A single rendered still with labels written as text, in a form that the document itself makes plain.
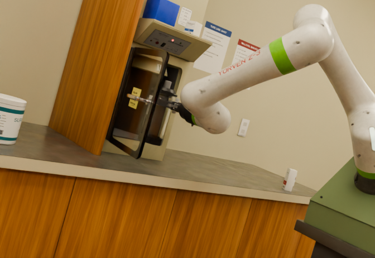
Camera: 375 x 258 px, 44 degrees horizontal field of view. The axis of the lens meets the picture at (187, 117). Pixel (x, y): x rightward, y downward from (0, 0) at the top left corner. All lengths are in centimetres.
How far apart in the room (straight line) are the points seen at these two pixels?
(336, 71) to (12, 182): 112
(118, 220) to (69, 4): 104
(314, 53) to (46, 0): 128
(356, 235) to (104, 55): 116
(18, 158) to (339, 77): 108
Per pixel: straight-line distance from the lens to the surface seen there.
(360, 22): 382
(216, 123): 162
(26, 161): 151
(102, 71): 191
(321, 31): 144
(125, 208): 177
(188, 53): 203
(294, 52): 143
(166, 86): 193
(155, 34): 190
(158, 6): 186
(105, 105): 182
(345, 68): 167
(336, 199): 174
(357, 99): 172
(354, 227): 167
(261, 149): 320
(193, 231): 201
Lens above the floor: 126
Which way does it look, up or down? 3 degrees down
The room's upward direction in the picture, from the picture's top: 16 degrees clockwise
